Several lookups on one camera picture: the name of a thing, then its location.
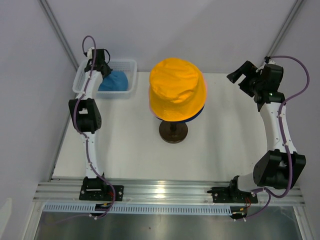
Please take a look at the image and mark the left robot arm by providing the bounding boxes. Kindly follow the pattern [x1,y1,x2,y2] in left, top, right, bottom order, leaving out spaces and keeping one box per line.
[68,47,115,202]

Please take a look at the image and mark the light blue bucket hat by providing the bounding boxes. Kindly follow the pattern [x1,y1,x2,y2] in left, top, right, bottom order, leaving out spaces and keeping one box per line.
[98,70,129,92]

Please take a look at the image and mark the white perforated plastic basket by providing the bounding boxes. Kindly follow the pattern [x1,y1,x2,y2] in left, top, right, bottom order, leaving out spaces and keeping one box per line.
[72,59,137,99]

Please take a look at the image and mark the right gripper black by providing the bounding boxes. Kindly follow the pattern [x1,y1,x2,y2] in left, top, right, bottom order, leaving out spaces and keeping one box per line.
[226,61,264,98]

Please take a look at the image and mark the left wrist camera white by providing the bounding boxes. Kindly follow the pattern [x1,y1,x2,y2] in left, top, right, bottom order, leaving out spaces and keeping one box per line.
[85,48,92,59]

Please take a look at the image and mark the white slotted cable duct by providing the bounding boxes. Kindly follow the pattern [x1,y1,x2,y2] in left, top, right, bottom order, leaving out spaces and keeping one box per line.
[43,202,232,216]

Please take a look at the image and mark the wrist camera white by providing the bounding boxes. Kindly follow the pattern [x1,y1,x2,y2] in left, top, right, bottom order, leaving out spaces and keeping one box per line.
[85,48,92,59]
[263,56,271,65]

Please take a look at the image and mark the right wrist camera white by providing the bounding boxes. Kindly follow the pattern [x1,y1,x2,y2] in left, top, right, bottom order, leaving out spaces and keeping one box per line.
[263,56,271,65]

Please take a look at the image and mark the aluminium mounting rail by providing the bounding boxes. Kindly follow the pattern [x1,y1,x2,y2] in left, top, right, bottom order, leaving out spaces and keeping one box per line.
[32,177,306,207]

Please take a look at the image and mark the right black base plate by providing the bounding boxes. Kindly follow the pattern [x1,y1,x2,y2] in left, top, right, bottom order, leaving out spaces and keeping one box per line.
[207,186,258,204]

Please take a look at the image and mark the pink bucket hat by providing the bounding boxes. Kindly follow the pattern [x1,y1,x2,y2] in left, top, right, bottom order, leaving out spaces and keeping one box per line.
[149,71,207,112]

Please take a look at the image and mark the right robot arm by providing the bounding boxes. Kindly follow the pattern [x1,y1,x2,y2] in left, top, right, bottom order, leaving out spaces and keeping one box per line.
[227,58,307,202]

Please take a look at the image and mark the right aluminium frame post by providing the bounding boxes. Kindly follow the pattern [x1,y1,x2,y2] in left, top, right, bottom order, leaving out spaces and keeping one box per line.
[265,0,307,57]

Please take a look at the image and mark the yellow bucket hat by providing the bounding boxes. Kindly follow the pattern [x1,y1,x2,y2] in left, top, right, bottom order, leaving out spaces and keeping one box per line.
[149,57,207,122]

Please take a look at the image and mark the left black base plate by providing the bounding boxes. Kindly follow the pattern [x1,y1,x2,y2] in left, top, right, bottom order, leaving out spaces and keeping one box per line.
[79,185,125,202]

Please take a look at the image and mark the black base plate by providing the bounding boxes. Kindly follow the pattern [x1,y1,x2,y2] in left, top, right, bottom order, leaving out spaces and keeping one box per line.
[79,185,125,202]
[207,186,258,204]

